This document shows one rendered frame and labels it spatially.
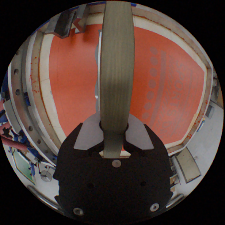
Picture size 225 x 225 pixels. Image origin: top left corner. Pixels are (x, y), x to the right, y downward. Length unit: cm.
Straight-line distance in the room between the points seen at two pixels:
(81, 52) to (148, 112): 22
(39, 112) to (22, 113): 8
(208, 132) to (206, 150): 71
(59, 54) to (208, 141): 391
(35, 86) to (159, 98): 35
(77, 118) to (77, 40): 20
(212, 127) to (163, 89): 351
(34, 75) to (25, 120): 15
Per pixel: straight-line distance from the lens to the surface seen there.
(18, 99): 30
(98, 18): 24
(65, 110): 22
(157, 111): 22
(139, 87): 17
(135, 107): 18
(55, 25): 18
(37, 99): 26
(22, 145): 74
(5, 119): 86
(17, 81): 31
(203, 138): 380
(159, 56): 21
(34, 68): 27
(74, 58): 19
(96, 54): 17
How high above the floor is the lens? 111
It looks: 61 degrees down
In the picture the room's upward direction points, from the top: 180 degrees clockwise
